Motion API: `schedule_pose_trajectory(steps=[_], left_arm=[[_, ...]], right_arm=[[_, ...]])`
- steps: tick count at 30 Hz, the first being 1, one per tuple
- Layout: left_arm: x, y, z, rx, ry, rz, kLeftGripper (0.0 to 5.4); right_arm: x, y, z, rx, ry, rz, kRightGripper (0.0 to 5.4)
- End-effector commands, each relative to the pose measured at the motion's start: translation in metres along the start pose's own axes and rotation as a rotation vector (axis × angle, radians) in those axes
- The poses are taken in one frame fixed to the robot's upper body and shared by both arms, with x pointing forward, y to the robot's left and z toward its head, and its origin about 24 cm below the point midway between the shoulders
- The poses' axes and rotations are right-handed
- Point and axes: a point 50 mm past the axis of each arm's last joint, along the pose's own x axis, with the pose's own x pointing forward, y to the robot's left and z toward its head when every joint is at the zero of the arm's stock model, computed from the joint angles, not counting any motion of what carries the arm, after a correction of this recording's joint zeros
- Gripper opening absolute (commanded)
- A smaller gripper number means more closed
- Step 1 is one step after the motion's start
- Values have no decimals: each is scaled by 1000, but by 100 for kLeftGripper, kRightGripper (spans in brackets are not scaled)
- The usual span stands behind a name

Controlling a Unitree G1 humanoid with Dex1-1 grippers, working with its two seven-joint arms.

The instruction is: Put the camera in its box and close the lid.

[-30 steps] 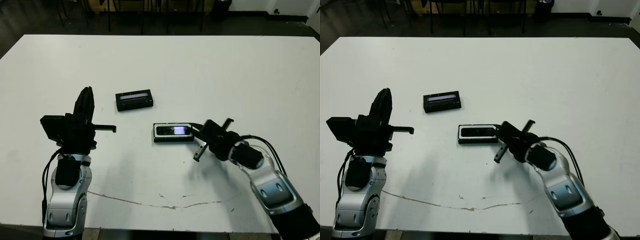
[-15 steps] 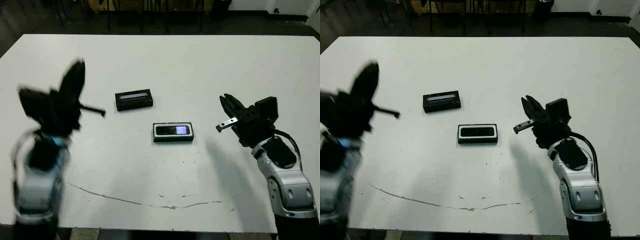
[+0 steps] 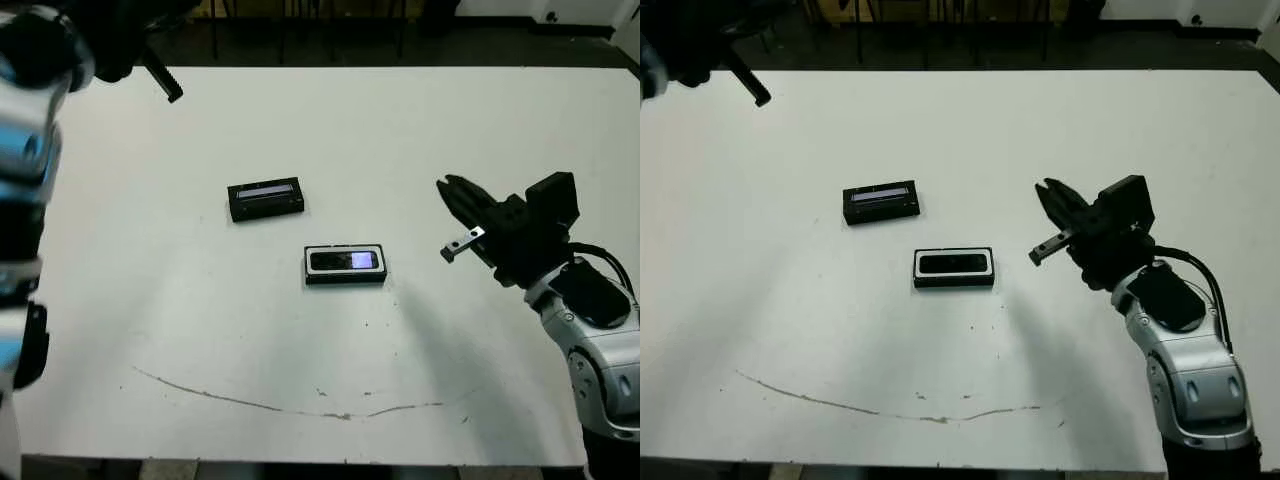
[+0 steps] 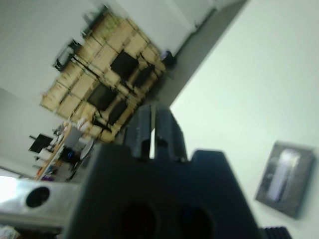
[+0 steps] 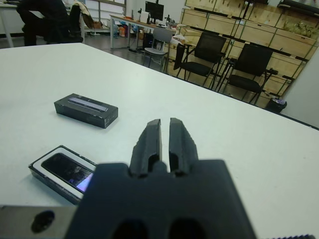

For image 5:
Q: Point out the beige brown jacket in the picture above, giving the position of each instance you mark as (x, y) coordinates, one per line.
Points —
(86, 15)

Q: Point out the wooden top desk white legs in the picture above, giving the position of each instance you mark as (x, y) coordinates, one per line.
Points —
(129, 19)

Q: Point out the black computer monitor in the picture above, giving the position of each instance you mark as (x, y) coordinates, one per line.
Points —
(154, 10)

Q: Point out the wooden plywood crate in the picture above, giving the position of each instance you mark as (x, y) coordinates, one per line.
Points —
(264, 17)
(197, 18)
(193, 30)
(211, 5)
(172, 62)
(276, 84)
(286, 39)
(281, 64)

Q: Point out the grey plastic chair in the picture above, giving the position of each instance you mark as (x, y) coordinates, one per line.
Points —
(162, 35)

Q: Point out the black pc tower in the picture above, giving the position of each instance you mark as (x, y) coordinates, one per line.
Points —
(148, 39)

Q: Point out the small black desktop gadget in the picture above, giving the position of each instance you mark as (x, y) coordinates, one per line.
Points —
(169, 20)

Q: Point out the black box lid silver strip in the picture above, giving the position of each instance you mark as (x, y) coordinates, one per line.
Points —
(84, 112)

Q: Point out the orange bag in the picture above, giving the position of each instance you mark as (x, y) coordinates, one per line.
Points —
(122, 31)

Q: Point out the white office desk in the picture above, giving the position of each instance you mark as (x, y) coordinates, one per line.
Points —
(7, 31)

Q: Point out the flat black case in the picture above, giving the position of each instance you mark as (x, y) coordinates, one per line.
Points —
(299, 3)

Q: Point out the white upright panel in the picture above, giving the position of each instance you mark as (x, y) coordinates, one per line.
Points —
(144, 16)

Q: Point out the window with dark frame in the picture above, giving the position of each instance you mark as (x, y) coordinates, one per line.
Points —
(112, 7)

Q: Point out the black box base white insert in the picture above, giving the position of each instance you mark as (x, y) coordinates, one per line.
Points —
(49, 184)

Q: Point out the black phone-like camera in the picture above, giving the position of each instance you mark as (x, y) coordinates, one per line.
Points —
(64, 169)

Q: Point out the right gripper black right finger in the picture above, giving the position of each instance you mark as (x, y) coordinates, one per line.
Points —
(182, 147)

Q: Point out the black trash bin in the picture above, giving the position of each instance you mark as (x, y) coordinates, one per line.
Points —
(275, 107)

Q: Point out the seated person in dark clothes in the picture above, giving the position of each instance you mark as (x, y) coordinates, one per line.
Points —
(45, 20)

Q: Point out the black hanging bag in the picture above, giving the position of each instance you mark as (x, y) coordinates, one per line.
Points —
(180, 57)

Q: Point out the black swivel chair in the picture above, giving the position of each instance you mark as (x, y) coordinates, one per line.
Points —
(74, 22)

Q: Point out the white bag with food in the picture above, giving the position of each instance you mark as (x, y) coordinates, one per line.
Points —
(180, 38)

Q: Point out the black mesh office chair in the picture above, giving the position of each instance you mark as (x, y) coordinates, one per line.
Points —
(211, 43)
(254, 58)

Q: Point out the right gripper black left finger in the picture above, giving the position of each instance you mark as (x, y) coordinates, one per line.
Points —
(147, 147)

